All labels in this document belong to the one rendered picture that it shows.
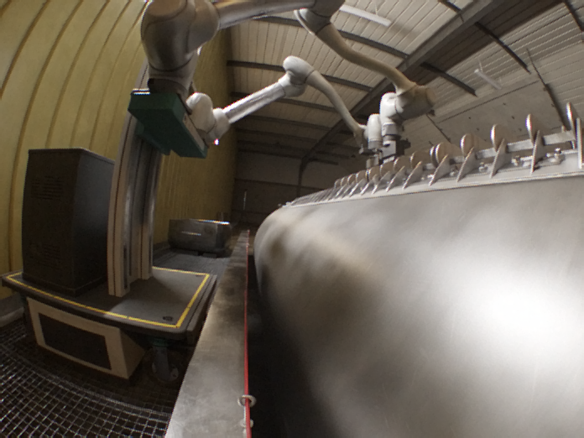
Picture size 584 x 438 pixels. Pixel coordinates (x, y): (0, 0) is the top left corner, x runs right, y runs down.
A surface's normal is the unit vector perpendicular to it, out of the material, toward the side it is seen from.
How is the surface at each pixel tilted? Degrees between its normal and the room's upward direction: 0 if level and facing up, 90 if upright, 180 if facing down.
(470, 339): 58
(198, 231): 92
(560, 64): 153
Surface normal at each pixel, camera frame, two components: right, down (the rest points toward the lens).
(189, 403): 0.11, -0.99
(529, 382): -0.77, -0.62
